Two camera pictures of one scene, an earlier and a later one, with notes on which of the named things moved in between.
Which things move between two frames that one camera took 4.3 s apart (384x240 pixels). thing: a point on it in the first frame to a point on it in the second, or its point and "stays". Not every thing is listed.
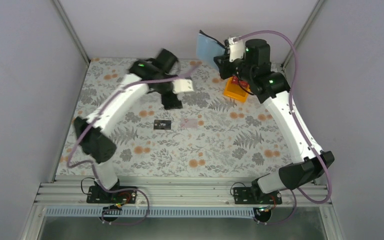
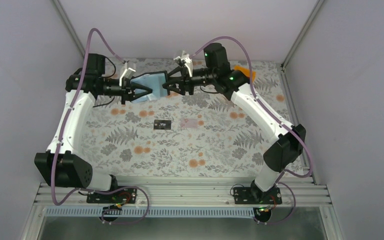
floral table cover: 204,135 stays
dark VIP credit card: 162,124 stays
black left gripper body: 168,102 to 125,90
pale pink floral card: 188,123 stays
